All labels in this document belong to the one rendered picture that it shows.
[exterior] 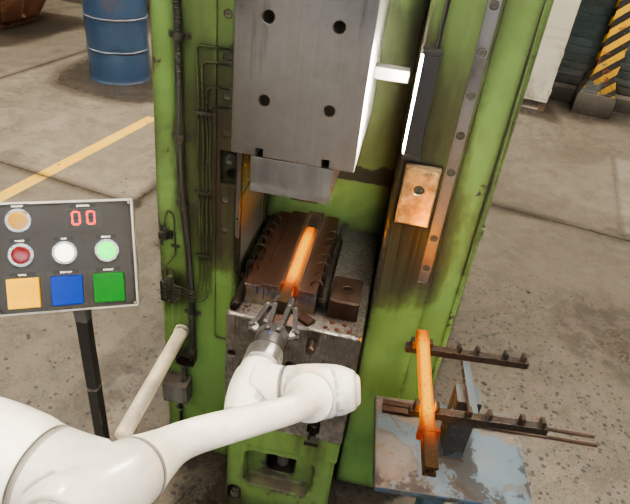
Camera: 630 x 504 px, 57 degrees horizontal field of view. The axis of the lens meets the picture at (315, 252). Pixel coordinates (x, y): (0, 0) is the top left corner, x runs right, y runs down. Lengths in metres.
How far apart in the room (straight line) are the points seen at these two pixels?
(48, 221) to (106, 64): 4.47
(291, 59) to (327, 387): 0.69
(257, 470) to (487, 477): 0.87
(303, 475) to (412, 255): 0.91
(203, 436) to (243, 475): 1.16
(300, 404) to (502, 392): 1.90
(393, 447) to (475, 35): 1.04
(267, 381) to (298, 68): 0.67
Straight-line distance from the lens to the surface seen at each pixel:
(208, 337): 1.99
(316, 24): 1.29
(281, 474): 2.17
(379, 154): 1.88
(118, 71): 5.97
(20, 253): 1.59
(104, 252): 1.57
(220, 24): 1.49
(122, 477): 0.81
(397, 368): 1.91
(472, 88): 1.45
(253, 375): 1.27
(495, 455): 1.70
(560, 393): 3.05
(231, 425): 1.03
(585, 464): 2.81
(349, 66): 1.29
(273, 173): 1.42
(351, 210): 1.98
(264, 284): 1.60
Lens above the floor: 1.97
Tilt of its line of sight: 34 degrees down
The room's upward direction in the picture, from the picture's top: 7 degrees clockwise
